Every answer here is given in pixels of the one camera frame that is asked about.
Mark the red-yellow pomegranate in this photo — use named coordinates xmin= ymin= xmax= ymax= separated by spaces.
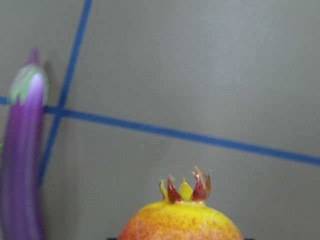
xmin=117 ymin=167 xmax=244 ymax=240

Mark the purple eggplant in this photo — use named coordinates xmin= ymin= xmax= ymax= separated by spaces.
xmin=0 ymin=49 xmax=49 ymax=240

